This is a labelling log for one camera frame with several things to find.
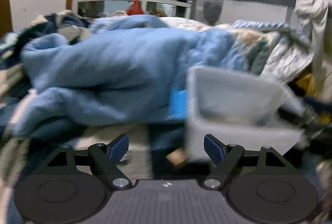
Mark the brown wooden headboard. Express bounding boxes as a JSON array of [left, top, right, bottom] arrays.
[[0, 0, 13, 38]]

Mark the white plastic storage bin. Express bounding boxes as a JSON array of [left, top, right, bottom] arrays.
[[185, 66, 304, 160]]

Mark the red bag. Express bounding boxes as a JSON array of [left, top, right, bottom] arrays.
[[126, 0, 144, 15]]

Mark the plaid blue grey blanket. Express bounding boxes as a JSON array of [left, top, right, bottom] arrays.
[[0, 9, 188, 214]]

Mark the white cloth on rail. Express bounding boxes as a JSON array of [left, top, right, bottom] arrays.
[[294, 0, 331, 101]]

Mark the small wooden cube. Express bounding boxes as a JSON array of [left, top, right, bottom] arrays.
[[166, 148, 188, 168]]

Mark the light blue quilt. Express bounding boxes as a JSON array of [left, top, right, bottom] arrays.
[[12, 15, 248, 137]]

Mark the blue bin clip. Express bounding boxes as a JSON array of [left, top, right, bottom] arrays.
[[169, 87, 187, 120]]

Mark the patterned white quilt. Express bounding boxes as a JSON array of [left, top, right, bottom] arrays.
[[161, 17, 314, 83]]

